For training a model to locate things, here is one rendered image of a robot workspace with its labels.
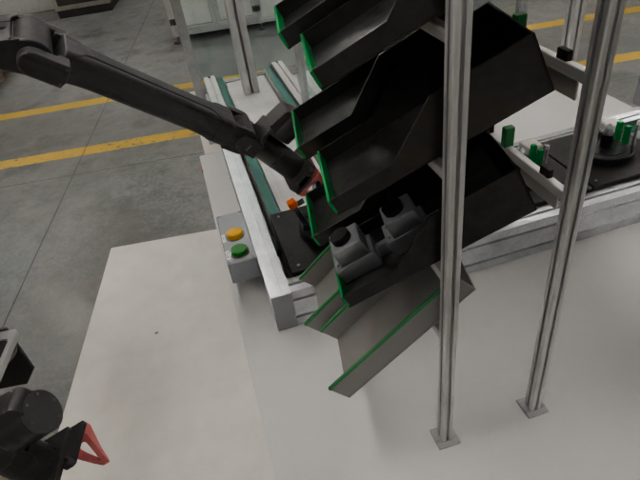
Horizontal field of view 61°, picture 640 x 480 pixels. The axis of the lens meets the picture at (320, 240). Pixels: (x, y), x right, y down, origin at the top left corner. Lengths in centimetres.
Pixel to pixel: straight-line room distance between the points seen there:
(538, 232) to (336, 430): 65
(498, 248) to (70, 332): 207
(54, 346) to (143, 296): 141
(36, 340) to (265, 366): 185
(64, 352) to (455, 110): 235
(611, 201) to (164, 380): 108
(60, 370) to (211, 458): 167
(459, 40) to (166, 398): 88
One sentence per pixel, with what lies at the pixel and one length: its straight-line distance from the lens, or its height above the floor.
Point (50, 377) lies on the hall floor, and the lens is 265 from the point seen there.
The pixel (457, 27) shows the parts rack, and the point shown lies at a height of 156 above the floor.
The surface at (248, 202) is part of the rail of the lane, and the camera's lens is 146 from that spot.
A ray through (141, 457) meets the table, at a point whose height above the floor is 86.
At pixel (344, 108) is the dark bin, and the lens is 84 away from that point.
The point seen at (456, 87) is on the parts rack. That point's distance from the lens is 58.
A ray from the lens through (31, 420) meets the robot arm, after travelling 77.
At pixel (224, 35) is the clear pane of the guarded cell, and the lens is 243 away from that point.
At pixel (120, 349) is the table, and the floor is 86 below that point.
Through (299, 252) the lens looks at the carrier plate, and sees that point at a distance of 122.
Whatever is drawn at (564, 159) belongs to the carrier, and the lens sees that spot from 153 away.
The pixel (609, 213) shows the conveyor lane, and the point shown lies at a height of 92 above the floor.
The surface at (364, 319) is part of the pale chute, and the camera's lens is 95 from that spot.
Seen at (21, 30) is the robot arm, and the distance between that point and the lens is 93.
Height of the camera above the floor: 173
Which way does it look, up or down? 38 degrees down
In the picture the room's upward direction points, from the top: 9 degrees counter-clockwise
